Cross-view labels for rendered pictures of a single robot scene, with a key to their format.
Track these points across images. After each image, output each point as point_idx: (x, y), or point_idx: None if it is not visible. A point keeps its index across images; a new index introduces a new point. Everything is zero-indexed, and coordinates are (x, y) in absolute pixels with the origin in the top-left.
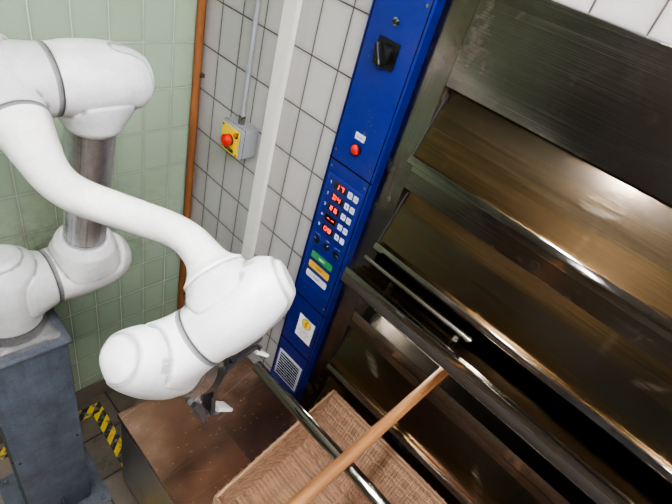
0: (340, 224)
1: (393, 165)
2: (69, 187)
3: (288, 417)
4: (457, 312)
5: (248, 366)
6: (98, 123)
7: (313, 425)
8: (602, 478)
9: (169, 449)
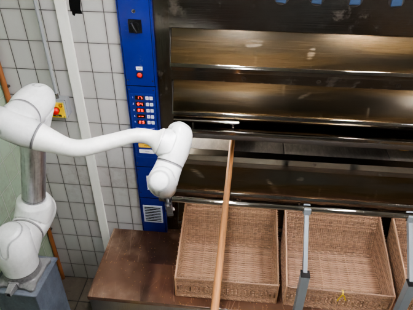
0: (148, 114)
1: (161, 72)
2: (86, 144)
3: (169, 237)
4: (225, 116)
5: (127, 232)
6: (47, 123)
7: (203, 199)
8: (309, 135)
9: (129, 288)
